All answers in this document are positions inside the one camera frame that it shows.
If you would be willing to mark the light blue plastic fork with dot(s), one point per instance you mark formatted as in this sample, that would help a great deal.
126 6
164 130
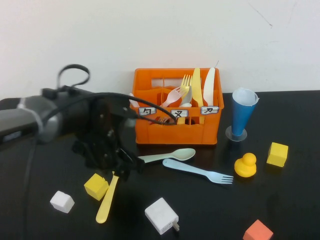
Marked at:
190 168

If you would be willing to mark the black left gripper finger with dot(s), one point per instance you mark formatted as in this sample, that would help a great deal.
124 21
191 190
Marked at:
138 165
123 165

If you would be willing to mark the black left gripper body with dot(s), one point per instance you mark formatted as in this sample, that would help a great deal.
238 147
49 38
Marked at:
100 140

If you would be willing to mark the yellow rubber duck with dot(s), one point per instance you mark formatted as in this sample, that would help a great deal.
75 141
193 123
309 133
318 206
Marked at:
245 170

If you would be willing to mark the white plastic knife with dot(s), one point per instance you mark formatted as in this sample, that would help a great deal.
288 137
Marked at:
209 90

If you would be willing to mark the yellow plastic spoon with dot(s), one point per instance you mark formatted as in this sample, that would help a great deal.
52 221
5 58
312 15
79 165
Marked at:
105 205

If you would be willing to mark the yellow plastic knife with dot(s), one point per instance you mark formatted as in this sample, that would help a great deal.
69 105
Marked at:
197 87

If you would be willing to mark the orange plastic cutlery crate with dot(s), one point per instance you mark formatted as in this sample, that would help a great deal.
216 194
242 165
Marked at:
175 135

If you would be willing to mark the white foam cube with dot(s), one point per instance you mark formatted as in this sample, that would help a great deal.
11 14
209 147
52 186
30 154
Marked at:
61 202

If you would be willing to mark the pale grey plastic spoon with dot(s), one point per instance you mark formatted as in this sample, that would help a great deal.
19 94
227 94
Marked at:
189 96

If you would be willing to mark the white paper label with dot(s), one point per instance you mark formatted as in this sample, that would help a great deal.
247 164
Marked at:
148 112
181 113
210 110

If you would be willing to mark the blue paper cone cup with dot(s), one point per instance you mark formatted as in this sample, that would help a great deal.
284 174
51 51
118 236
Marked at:
240 117

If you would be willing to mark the yellow plastic fork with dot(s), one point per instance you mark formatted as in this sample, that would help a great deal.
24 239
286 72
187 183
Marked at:
186 83

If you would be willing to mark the white plastic spoon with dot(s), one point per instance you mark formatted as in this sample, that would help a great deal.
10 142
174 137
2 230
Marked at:
132 97

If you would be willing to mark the orange foam cube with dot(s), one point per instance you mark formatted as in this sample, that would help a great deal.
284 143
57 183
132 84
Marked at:
257 232

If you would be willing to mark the mint green plastic spoon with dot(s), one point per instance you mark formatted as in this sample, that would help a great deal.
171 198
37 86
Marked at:
180 154

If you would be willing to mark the white usb wall charger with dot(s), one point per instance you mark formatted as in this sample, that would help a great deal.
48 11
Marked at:
160 215

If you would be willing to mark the smooth yellow foam cube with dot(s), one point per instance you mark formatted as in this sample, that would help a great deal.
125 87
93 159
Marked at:
277 155

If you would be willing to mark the pink plastic fork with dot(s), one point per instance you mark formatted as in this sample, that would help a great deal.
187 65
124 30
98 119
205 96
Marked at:
172 97

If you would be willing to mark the notched yellow foam cube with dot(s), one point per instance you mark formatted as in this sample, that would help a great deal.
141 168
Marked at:
95 187

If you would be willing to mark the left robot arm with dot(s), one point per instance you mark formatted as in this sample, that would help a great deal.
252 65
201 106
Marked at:
25 122

